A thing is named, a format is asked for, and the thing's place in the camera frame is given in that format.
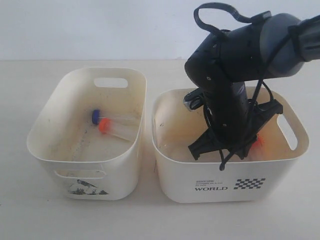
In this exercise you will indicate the white plastic bin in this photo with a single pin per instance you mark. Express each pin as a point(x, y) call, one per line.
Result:
point(84, 163)

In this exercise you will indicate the white WORLD bin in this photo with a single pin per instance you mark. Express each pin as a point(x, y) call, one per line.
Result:
point(186, 180)

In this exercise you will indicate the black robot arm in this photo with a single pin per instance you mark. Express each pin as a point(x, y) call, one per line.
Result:
point(229, 68)

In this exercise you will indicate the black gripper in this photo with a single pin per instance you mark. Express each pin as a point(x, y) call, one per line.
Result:
point(225, 112)

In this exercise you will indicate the blue capped tube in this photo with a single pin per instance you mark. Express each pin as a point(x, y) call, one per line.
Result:
point(97, 115)

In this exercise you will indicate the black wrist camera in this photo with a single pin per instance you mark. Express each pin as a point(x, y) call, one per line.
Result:
point(194, 99)

